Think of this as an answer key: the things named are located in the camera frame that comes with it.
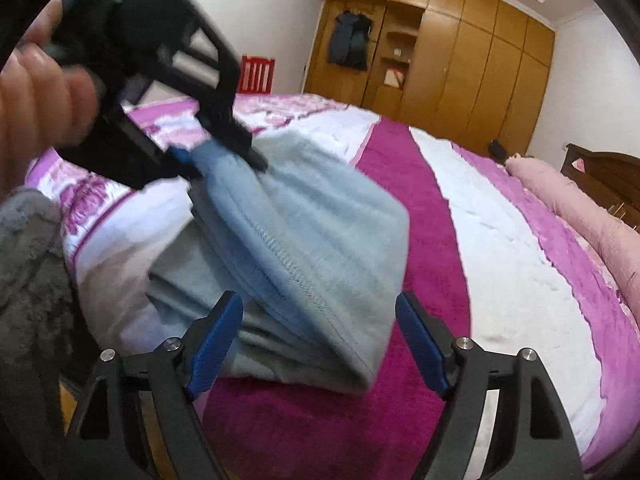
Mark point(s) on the person's left hand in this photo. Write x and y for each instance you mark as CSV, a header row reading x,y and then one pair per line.
x,y
40,100

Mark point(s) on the pink floral blanket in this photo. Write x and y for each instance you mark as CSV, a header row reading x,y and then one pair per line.
x,y
500,285

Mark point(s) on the red wooden chair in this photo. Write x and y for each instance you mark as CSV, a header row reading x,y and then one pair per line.
x,y
257,75

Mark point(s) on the person's grey fuzzy garment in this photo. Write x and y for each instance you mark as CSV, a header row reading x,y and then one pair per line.
x,y
30,285

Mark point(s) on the dark hanging vest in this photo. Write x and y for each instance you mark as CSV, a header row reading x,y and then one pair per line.
x,y
350,42

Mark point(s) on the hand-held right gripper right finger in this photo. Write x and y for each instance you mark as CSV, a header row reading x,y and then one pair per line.
x,y
422,345

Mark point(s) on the light grey pants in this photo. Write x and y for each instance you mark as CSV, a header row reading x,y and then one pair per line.
x,y
310,240

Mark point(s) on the dark wooden headboard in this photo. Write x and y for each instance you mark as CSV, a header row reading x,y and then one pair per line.
x,y
607,170

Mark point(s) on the large wooden wardrobe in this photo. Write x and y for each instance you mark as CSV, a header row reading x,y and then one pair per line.
x,y
475,60

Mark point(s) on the pink pillow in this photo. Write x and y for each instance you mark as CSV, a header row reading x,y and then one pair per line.
x,y
575,205

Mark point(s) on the small black object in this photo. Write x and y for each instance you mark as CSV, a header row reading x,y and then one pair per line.
x,y
498,149

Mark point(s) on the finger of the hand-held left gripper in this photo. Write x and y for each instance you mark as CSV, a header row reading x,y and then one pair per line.
x,y
235,135
182,162

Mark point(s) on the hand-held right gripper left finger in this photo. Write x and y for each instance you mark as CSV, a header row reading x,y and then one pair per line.
x,y
215,340

